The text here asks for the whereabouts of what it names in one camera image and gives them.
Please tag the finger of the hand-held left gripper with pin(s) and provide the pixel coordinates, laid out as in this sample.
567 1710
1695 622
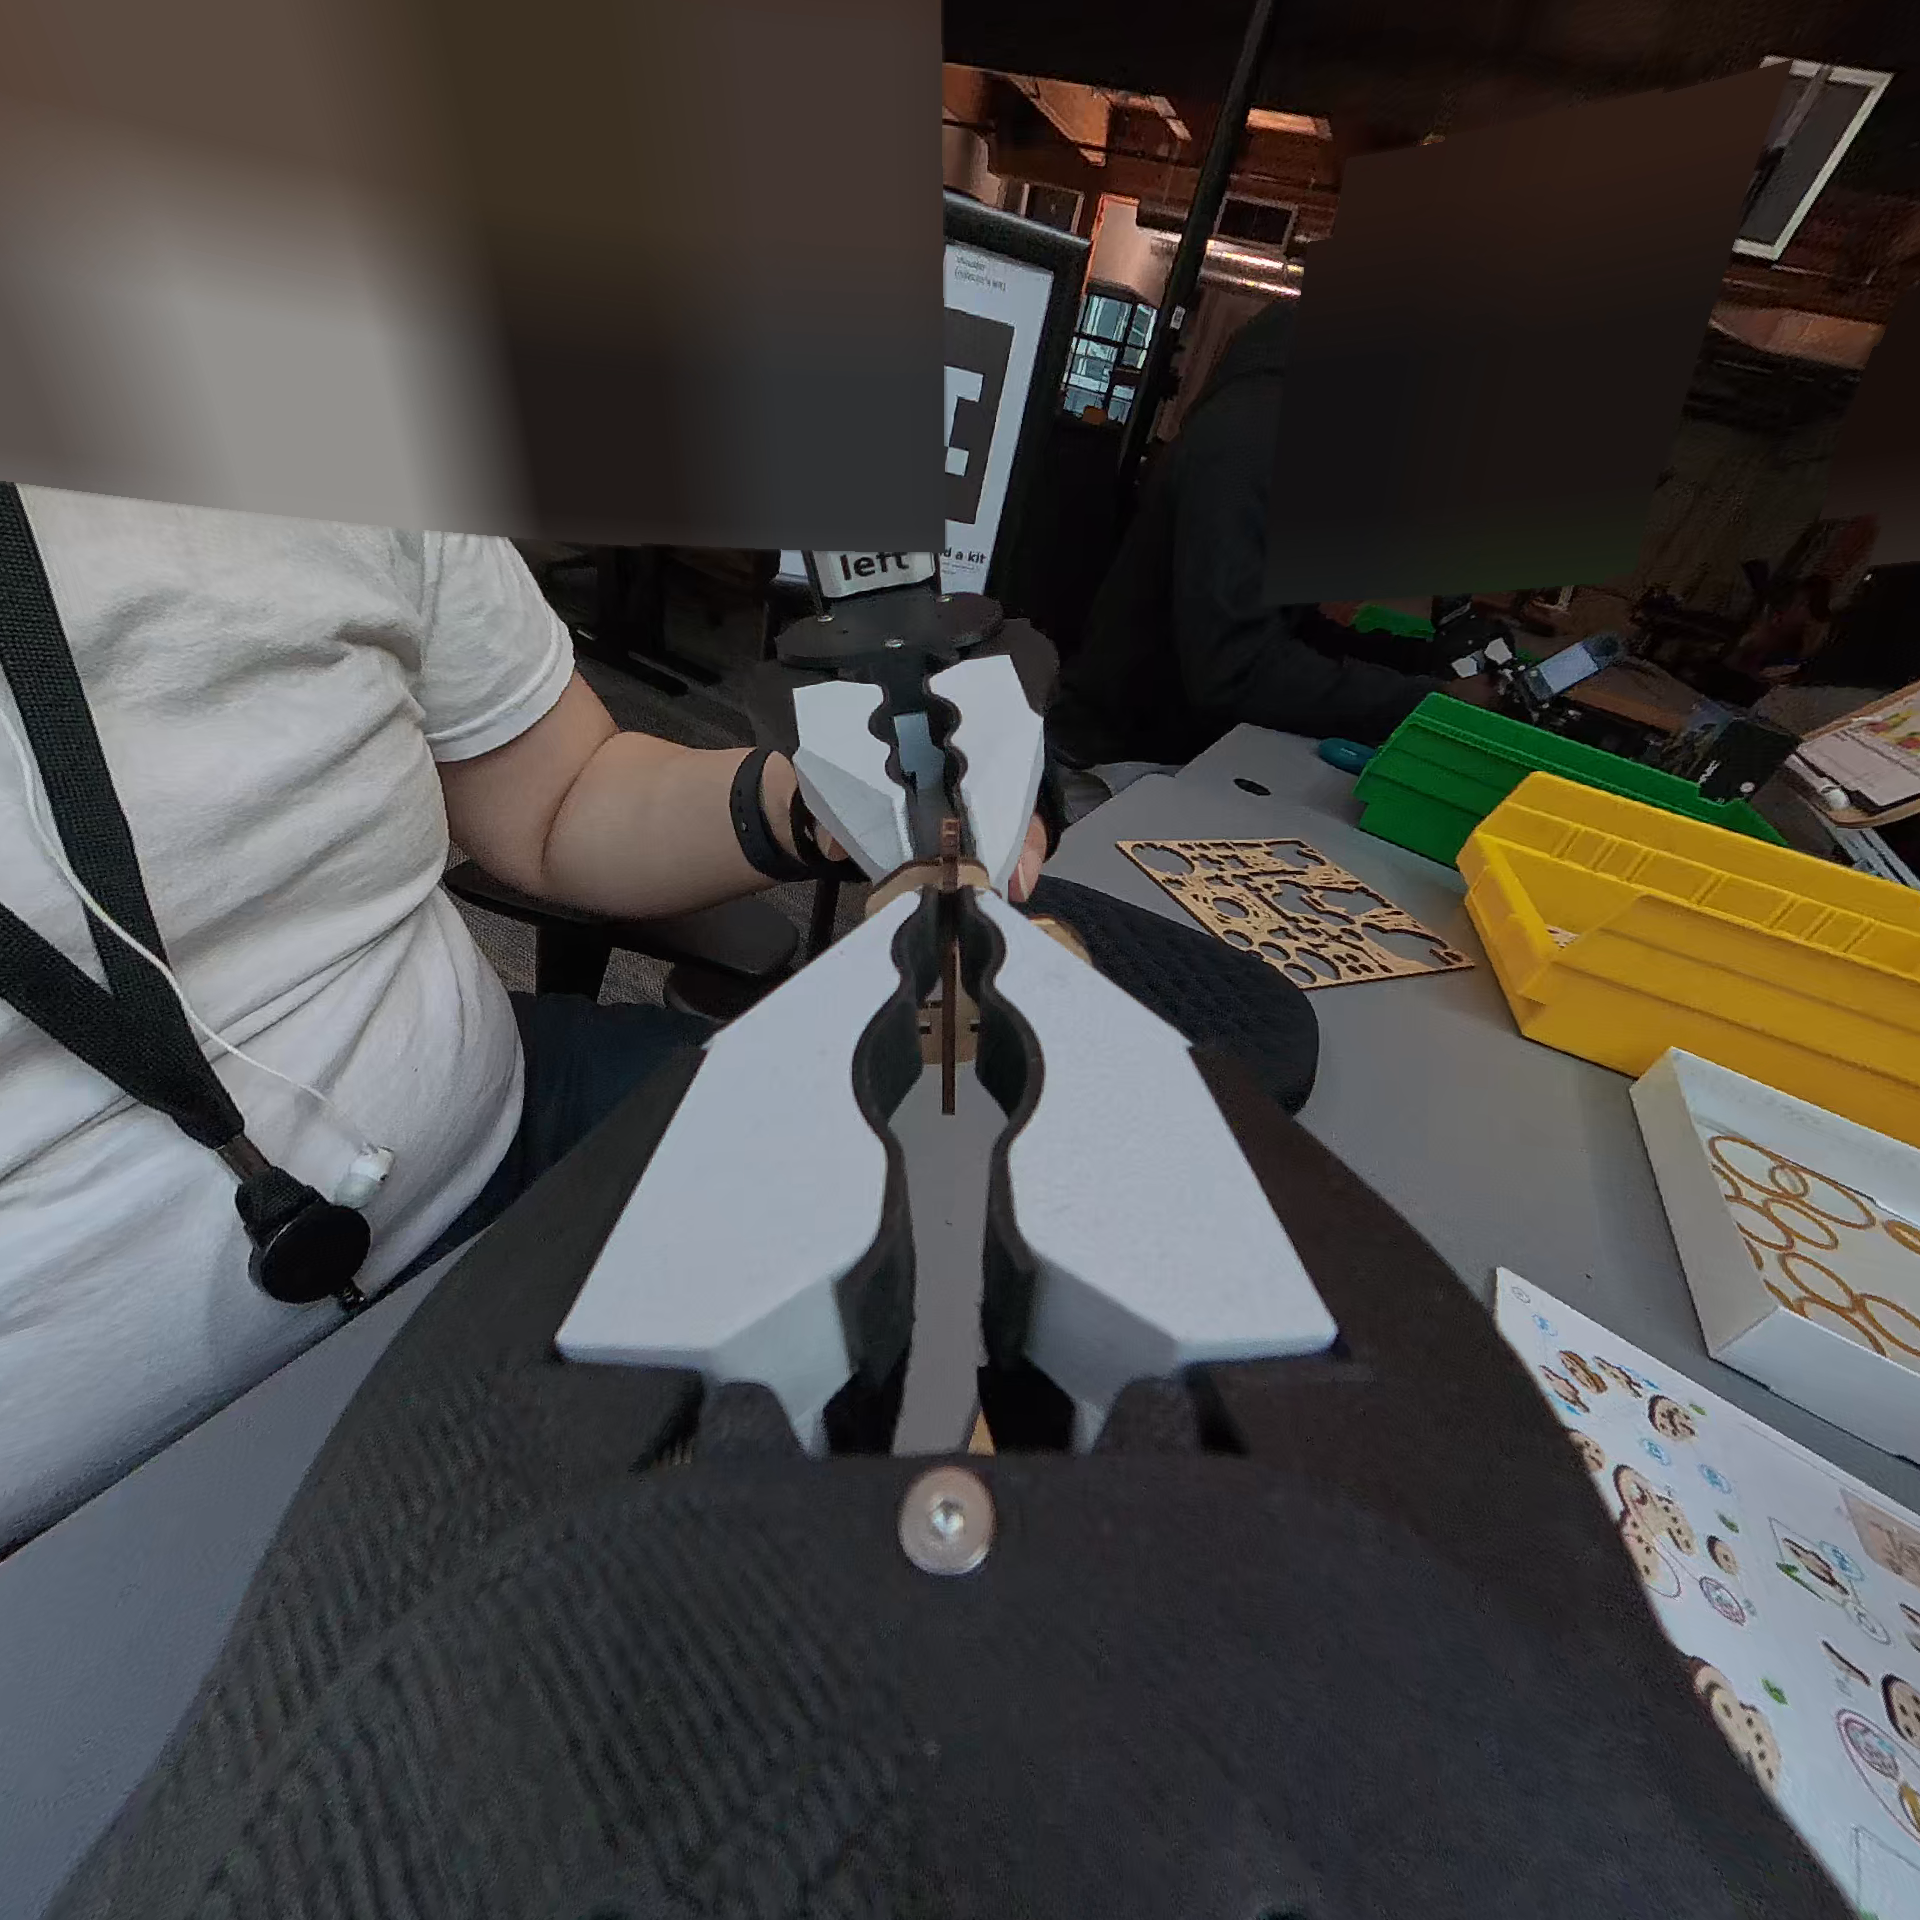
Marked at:
996 750
840 750

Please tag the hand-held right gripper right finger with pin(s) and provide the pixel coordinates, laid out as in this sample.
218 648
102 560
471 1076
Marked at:
1170 1200

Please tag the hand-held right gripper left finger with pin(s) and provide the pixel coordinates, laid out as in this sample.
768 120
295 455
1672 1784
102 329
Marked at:
735 1200

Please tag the wooden model assembly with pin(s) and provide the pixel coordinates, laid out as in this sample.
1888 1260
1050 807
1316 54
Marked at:
921 879

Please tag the person's left forearm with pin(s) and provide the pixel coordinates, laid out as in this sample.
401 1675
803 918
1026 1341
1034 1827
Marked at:
660 825

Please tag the person's left hand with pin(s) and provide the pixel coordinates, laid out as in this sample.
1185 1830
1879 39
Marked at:
827 844

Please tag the black wristband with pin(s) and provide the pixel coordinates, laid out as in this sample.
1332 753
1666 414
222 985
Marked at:
755 825

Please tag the person's dark trousers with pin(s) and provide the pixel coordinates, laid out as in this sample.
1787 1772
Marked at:
585 1079

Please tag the laser-cut wooden sheet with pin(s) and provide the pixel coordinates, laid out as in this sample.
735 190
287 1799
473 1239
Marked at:
1740 1224
1161 857

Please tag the black padded wrist rest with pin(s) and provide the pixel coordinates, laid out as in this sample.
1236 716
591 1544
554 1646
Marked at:
1200 1004

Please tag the black chair armrest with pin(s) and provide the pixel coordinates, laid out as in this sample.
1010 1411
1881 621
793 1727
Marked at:
674 944

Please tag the black and white marker sign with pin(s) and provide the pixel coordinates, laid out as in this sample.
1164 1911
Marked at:
990 390

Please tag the green plastic bin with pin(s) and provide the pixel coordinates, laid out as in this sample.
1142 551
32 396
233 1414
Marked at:
1440 750

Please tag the black stand pole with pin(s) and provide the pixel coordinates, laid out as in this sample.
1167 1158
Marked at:
1200 240

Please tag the white cardboard box tray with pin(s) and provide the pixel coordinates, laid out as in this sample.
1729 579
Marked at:
1681 1184

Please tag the yellow plastic bin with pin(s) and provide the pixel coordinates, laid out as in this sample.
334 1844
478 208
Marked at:
1650 975

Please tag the illustrated assembly booklet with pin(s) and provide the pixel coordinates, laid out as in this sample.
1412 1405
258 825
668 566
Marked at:
1724 1500

